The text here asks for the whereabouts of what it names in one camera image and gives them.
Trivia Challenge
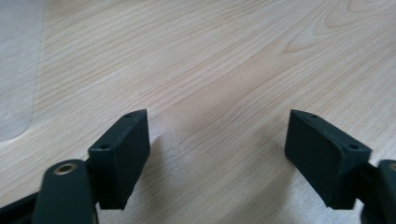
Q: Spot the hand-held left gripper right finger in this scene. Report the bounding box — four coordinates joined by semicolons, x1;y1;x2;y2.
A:
284;108;373;210

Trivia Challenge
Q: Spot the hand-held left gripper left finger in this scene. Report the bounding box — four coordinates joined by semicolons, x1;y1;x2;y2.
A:
88;108;151;211

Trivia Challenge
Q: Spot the translucent plastic sheet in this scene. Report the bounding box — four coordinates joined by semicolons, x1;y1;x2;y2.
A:
0;0;47;143

